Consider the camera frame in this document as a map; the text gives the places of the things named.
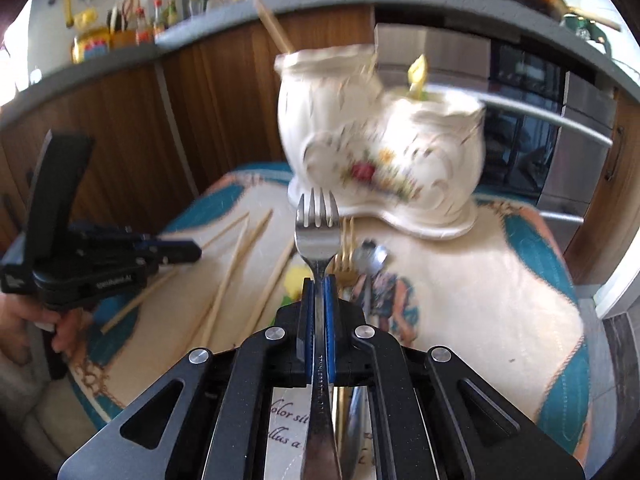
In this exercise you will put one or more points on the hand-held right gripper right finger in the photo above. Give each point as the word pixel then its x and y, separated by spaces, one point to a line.
pixel 329 332

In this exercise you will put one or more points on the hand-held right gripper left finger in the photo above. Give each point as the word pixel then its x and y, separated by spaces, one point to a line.
pixel 307 332

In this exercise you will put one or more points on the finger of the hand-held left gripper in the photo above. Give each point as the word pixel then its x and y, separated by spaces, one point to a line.
pixel 175 258
pixel 170 246

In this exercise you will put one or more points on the yellow green plastic utensil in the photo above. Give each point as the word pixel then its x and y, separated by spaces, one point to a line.
pixel 417 72
pixel 295 280

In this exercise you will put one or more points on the gold fork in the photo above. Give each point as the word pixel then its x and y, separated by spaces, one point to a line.
pixel 345 265

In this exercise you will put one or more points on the silver spoon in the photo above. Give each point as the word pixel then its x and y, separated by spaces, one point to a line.
pixel 370 257

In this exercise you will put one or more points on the silver fork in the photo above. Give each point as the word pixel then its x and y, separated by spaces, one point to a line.
pixel 315 245

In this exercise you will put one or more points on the white floral ceramic utensil holder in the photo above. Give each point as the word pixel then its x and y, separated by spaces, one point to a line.
pixel 350 125

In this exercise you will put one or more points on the person's left hand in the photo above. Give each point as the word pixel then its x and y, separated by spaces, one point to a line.
pixel 20 325

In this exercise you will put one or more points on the wooden base cabinet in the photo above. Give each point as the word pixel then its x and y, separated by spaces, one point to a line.
pixel 210 110
pixel 600 220

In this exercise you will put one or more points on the horse print quilted cloth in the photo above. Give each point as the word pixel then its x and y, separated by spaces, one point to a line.
pixel 475 285

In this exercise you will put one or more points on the yellow label jar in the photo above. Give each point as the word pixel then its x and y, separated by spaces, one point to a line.
pixel 91 49

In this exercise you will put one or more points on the wooden knife block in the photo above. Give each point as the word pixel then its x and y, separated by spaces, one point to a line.
pixel 121 35

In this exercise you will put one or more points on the red cap sauce bottle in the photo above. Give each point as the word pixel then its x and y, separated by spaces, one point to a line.
pixel 143 30
pixel 159 20

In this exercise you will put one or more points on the green label sauce bottle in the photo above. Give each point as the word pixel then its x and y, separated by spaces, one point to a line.
pixel 173 16

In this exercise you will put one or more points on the yellow cap oil bottle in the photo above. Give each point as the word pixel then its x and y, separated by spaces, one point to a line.
pixel 195 4

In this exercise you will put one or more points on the grey speckled countertop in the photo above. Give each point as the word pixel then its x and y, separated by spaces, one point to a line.
pixel 340 5

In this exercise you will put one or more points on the stainless steel built-in oven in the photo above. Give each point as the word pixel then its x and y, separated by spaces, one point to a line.
pixel 525 110

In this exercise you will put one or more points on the green cutting board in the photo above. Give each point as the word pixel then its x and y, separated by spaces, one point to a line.
pixel 585 30

